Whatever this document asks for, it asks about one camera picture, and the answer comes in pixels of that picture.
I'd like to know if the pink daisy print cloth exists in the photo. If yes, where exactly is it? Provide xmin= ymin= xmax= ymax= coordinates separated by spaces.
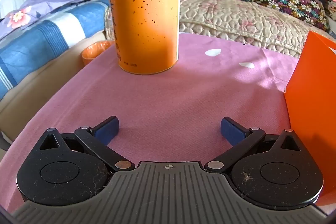
xmin=0 ymin=32 xmax=326 ymax=211

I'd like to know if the tan bed sheet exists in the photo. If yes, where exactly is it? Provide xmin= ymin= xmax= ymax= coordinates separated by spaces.
xmin=0 ymin=31 xmax=107 ymax=140

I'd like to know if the blue white striped blanket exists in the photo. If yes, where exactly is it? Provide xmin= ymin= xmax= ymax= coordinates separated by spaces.
xmin=0 ymin=0 xmax=111 ymax=101

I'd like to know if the beige quilted blanket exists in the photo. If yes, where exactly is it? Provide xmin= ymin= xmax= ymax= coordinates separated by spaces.
xmin=104 ymin=0 xmax=336 ymax=58

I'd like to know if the small orange bowl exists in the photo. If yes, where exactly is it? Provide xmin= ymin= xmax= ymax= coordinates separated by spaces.
xmin=81 ymin=40 xmax=115 ymax=66

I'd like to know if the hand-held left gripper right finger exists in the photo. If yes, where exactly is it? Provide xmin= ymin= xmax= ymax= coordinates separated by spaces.
xmin=204 ymin=116 xmax=306 ymax=173

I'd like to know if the orange cardboard box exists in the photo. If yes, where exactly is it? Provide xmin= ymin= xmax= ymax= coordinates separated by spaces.
xmin=283 ymin=30 xmax=336 ymax=206

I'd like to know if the orange canister with white lid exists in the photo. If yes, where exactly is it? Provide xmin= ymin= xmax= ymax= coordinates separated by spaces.
xmin=107 ymin=0 xmax=182 ymax=75

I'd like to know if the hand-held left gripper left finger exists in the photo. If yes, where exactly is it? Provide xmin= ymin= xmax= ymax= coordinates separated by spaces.
xmin=39 ymin=116 xmax=135 ymax=172

